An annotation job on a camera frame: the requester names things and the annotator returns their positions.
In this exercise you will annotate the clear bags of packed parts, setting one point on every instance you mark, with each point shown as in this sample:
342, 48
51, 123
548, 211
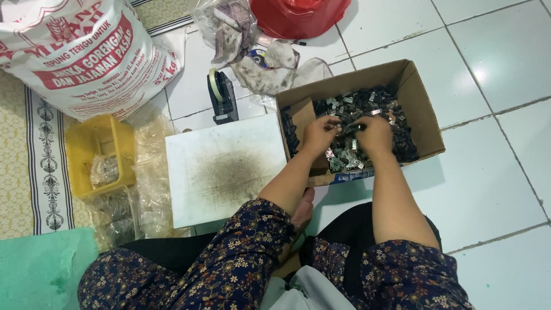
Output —
111, 215

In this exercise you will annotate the white stained board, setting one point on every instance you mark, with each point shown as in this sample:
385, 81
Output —
224, 170

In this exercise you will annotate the pile of black metal parts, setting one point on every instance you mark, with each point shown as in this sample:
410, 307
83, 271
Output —
379, 110

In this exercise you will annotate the green foam mat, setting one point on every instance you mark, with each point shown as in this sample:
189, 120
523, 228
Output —
41, 269

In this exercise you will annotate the yellow plastic basket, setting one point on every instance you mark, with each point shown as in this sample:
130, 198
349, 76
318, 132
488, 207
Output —
100, 153

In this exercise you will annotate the person's floral clothing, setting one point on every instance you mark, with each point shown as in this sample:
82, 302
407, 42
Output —
267, 271

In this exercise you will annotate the brown cardboard box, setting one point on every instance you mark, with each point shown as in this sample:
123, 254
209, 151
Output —
359, 120

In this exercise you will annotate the red plastic bag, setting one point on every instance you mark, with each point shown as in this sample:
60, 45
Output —
299, 16

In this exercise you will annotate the dirty white cloth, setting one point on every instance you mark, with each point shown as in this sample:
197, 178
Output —
275, 69

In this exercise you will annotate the person's right hand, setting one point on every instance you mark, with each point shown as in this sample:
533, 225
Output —
375, 137

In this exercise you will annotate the small black metal part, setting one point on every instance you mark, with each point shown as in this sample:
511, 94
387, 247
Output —
355, 127

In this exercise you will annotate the black tape dispenser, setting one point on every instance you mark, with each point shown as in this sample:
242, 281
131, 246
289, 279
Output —
222, 97

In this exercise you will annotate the person's right fingers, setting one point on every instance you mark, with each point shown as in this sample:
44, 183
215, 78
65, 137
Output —
358, 130

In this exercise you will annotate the pile of silver metal brackets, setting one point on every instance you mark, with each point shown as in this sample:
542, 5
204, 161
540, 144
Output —
344, 156

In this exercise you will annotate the stack of clear plastic bags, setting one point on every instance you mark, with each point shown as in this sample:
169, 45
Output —
154, 172

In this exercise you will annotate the person's left fingers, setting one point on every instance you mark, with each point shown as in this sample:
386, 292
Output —
332, 125

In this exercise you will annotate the white printed flour sack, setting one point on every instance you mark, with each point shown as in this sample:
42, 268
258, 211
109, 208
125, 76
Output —
81, 54

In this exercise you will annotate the person's left hand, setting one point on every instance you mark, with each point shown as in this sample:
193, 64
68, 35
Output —
317, 134

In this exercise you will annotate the person's foot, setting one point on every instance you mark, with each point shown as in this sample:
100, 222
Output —
302, 212

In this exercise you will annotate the clear bag with dirty cloth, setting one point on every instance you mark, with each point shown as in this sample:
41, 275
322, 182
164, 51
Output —
226, 28

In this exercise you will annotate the patterned floor mat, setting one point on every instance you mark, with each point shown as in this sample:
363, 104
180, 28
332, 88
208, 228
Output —
38, 163

